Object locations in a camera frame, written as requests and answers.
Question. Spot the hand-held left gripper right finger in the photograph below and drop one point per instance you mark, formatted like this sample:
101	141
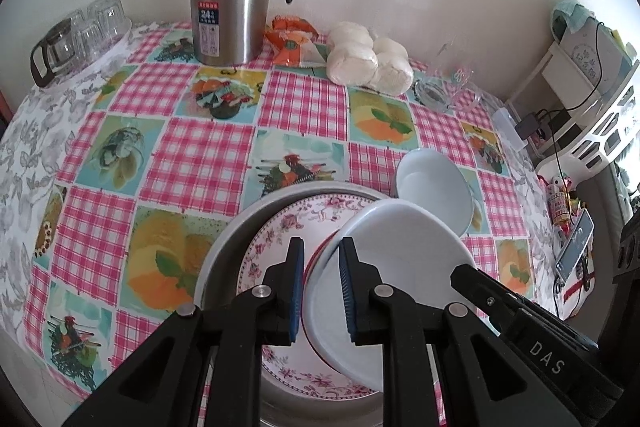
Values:
346	287

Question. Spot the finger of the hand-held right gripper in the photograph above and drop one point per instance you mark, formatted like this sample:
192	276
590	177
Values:
530	337

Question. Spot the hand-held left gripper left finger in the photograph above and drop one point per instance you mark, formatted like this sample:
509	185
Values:
297	287

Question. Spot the red-rimmed white bowl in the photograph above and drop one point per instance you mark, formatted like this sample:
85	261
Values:
312	307

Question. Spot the pink floral ceramic plate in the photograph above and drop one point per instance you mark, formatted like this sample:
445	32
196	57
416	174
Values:
270	237

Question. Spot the white bowl with red print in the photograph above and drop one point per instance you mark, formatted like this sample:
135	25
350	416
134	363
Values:
400	247

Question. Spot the large stainless steel plate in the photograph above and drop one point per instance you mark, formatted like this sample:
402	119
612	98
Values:
225	247

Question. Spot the smartphone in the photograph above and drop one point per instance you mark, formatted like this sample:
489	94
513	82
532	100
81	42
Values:
575	244

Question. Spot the small plain white bowl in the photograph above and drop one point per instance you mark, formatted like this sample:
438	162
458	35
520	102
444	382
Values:
430	182

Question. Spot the pink checked printed tablecloth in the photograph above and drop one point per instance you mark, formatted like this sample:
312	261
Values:
200	157

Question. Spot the white plastic basket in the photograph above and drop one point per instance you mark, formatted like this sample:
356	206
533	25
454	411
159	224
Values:
600	142

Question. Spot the white rectangular plastic box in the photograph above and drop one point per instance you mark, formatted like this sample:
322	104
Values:
510	127

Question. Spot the black power adapter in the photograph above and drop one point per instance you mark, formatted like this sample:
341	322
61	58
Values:
530	124

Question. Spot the bag of white buns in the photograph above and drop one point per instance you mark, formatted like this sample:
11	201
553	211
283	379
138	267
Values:
365	57

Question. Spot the clear glass mug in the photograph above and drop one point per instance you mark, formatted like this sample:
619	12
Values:
460	77

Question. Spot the orange snack packet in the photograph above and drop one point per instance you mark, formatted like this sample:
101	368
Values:
290	42

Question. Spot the white shelf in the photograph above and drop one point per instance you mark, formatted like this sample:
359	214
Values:
555	72

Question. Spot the white paper sign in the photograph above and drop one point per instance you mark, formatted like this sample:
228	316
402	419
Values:
580	57

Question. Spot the grey leaf-print white tablecloth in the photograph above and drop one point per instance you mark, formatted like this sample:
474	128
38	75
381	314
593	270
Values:
25	157

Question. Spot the clear glass cup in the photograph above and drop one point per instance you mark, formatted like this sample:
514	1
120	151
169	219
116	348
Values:
90	39
107	19
79	19

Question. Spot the teal cloth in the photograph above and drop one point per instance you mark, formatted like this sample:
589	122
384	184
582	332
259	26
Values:
575	14

